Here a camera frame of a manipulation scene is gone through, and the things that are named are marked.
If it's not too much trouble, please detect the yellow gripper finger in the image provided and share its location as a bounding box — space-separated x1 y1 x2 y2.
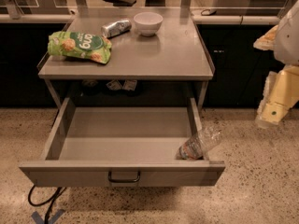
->
255 65 299 129
253 25 278 50

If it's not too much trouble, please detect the clear plastic water bottle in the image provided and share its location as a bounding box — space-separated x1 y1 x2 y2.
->
176 127 221 161

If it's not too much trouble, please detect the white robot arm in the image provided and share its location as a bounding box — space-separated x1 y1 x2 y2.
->
253 1 299 128

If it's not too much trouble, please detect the grey metal counter table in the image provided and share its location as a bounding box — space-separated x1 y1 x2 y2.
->
38 7 214 105

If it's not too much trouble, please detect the open grey drawer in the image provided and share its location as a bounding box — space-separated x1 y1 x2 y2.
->
20 98 225 187

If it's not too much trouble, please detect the white ceramic bowl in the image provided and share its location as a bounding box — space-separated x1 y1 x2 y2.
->
134 12 164 36

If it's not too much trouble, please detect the white paper label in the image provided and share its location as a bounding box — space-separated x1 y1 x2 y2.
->
122 80 137 91
106 80 122 91

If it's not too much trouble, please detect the silver drink can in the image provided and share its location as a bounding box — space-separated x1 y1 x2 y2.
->
101 19 132 38

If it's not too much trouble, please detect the black chair seat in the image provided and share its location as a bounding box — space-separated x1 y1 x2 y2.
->
103 0 136 7

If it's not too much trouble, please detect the green chip bag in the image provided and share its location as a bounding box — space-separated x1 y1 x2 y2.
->
48 31 112 64

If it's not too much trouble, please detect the blue floor tape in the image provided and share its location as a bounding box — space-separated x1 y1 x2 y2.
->
30 208 65 224

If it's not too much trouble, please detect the black drawer handle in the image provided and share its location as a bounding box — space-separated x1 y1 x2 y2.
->
107 171 141 184

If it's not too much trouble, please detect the black floor cable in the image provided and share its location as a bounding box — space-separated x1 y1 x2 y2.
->
27 185 67 224

